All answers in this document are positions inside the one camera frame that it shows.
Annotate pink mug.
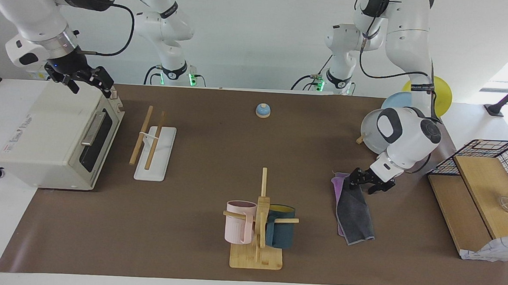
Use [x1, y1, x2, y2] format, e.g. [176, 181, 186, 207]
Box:
[224, 200, 258, 246]

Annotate yellow plate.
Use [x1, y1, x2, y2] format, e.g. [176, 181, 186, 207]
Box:
[401, 74, 454, 118]

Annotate white towel rack wooden bars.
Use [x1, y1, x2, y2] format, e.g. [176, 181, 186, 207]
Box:
[128, 105, 178, 183]

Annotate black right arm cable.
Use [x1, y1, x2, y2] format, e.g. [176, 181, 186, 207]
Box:
[77, 1, 136, 59]

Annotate black base cable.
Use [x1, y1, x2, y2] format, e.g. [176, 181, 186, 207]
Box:
[291, 53, 334, 93]
[143, 63, 163, 86]

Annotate black left base cable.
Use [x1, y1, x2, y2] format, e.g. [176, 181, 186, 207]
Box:
[291, 53, 334, 93]

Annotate wooden shelf box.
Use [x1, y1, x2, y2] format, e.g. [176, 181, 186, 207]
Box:
[423, 154, 508, 260]

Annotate grey plate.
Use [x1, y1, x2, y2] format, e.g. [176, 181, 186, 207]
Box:
[360, 108, 392, 155]

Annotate white patterned cloth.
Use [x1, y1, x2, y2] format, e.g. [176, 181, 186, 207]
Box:
[459, 232, 508, 262]

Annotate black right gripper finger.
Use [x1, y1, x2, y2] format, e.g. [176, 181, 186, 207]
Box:
[62, 77, 81, 95]
[91, 66, 115, 99]

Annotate dark teal mug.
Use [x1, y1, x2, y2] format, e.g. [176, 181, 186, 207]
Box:
[265, 203, 297, 250]

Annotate black right base cable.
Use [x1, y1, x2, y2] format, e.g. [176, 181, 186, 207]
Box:
[143, 63, 163, 86]

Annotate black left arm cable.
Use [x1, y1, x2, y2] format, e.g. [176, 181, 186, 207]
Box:
[355, 9, 445, 123]

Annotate brown table mat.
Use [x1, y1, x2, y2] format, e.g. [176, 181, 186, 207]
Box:
[0, 77, 508, 285]

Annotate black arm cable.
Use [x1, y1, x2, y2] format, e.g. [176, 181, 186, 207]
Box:
[77, 1, 136, 59]
[355, 9, 445, 123]

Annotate light blue plate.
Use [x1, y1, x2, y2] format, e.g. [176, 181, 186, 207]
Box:
[381, 91, 414, 113]

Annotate wooden mug tree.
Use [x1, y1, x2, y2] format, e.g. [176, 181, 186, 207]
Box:
[220, 165, 302, 272]

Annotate purple and grey towel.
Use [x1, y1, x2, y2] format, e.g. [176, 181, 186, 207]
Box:
[328, 172, 379, 247]

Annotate cream toaster oven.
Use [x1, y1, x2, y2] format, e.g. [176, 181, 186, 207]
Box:
[0, 77, 127, 193]

